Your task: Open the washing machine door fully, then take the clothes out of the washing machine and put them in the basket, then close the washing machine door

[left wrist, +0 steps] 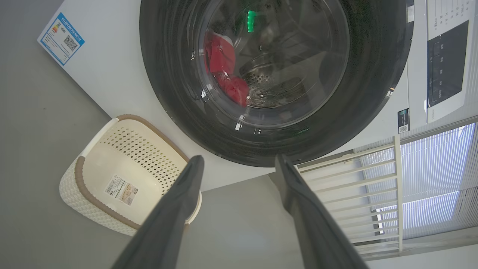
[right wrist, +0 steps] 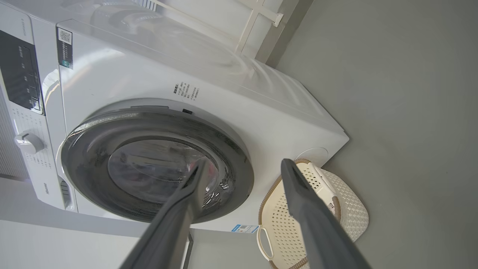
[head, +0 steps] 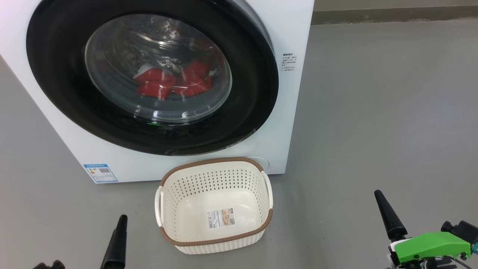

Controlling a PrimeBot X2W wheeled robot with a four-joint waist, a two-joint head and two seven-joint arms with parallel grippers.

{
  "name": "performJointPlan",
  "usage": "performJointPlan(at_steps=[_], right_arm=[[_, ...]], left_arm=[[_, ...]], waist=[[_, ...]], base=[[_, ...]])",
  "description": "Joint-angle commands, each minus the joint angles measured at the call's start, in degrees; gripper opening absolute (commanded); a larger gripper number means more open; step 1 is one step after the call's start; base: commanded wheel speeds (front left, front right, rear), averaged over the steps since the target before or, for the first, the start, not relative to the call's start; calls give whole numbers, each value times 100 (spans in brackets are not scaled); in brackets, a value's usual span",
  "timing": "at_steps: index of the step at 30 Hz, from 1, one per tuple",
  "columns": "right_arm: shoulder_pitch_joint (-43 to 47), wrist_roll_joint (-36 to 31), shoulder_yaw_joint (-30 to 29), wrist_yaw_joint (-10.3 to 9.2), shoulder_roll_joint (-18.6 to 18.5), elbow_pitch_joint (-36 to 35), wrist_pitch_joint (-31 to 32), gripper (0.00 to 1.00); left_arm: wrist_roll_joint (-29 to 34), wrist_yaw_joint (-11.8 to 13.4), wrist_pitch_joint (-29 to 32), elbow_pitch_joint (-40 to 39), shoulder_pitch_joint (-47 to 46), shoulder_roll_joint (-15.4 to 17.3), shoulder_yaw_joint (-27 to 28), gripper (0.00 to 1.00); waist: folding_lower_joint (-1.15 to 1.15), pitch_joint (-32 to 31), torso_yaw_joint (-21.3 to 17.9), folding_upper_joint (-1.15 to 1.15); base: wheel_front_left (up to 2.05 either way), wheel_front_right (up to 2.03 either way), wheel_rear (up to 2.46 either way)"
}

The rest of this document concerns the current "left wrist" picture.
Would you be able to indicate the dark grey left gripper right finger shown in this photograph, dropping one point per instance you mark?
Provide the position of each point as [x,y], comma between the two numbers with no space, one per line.
[310,220]

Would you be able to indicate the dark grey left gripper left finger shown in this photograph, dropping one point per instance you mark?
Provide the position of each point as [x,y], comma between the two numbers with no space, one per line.
[175,201]

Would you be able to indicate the washing machine door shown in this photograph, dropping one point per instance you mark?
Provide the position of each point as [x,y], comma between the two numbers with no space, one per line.
[175,93]

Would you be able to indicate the printed product label sticker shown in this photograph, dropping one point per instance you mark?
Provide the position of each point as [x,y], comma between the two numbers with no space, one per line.
[121,189]

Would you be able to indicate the cream perforated laundry basket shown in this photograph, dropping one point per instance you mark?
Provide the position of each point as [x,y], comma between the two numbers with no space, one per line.
[112,157]

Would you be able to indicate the white washing machine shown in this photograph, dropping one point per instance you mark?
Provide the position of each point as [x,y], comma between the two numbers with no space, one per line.
[112,74]

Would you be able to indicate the black washing machine display panel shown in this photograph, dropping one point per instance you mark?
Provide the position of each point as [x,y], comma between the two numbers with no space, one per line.
[446,67]

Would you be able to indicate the white slatted railing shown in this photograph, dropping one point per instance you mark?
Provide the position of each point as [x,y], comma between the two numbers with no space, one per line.
[398,186]

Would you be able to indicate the white window blinds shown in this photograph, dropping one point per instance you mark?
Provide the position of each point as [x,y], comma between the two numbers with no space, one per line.
[433,168]

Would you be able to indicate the small black code sticker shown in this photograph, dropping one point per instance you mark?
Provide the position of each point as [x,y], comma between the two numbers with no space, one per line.
[403,121]

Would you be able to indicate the blue energy label sticker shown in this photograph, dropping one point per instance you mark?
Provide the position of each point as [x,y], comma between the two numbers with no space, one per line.
[61,39]

